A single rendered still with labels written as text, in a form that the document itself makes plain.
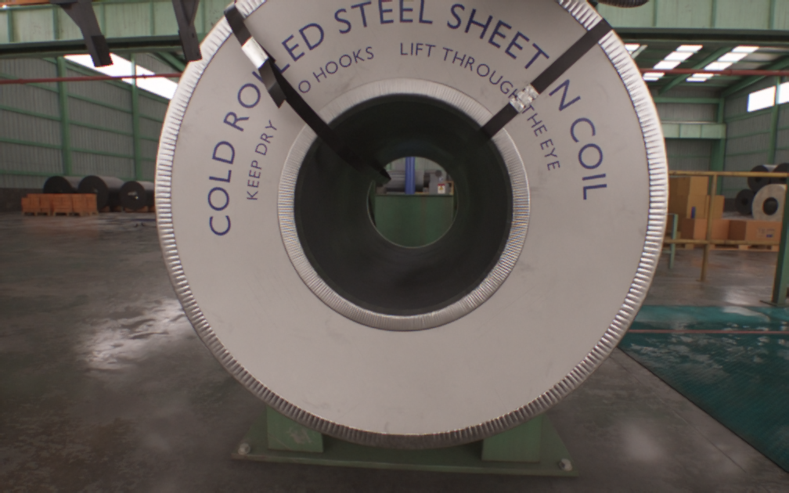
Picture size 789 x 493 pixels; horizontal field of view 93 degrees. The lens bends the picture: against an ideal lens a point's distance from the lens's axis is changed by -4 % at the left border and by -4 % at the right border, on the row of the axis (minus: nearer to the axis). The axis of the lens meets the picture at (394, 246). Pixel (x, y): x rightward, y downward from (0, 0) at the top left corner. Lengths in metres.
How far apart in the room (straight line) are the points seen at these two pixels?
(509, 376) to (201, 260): 0.79
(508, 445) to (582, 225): 0.70
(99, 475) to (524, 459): 1.24
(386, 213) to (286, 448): 2.39
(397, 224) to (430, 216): 0.29
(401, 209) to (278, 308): 2.50
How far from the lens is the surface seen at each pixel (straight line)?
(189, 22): 0.65
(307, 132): 0.94
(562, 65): 0.98
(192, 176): 1.04
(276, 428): 1.36
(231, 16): 1.04
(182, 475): 1.42
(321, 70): 0.96
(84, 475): 1.55
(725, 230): 8.97
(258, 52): 0.95
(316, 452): 1.37
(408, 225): 3.39
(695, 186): 10.57
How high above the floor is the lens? 0.80
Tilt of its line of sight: 7 degrees down
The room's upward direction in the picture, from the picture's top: 1 degrees clockwise
